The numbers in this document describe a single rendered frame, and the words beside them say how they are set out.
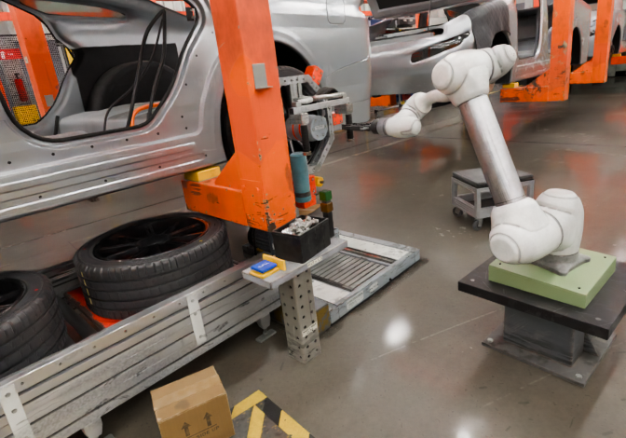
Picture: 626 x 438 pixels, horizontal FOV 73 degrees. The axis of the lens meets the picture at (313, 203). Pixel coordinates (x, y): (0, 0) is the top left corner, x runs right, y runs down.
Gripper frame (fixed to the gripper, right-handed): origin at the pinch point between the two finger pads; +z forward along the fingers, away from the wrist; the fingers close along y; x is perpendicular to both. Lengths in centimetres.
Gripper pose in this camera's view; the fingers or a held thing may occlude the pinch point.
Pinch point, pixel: (349, 126)
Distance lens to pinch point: 230.3
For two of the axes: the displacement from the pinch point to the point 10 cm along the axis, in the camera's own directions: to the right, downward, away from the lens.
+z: -7.2, -1.3, 6.8
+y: 6.9, -2.9, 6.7
